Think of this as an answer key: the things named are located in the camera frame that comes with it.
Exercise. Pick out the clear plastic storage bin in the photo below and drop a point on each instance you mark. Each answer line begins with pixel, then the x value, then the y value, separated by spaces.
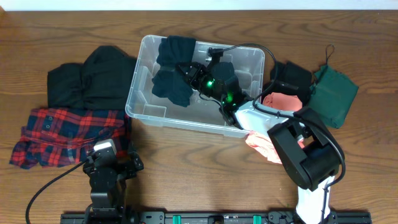
pixel 200 114

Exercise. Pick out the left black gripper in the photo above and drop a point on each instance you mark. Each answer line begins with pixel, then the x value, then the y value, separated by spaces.
pixel 132 162

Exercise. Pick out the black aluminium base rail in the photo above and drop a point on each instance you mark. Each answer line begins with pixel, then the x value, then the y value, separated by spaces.
pixel 282 217

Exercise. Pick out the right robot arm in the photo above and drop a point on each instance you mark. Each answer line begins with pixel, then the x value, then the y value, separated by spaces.
pixel 309 154

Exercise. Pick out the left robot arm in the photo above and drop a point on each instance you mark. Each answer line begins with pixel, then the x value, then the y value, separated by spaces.
pixel 108 177

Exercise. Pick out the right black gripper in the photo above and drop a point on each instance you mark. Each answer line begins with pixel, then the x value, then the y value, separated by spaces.
pixel 193 74

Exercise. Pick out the dark navy garment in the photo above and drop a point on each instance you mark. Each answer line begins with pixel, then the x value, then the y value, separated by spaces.
pixel 168 81

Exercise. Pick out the black hooded sweatshirt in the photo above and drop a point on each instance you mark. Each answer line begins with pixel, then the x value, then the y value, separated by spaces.
pixel 102 82

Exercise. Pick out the black garment with tape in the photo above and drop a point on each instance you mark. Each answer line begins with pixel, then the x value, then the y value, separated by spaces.
pixel 292 80

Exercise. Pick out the dark green drawstring bag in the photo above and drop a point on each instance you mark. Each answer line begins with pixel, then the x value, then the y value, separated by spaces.
pixel 332 93

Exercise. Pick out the salmon pink garment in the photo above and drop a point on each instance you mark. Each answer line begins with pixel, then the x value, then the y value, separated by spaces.
pixel 262 143

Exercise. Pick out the red navy plaid shirt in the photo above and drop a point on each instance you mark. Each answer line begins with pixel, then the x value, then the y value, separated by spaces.
pixel 57 137

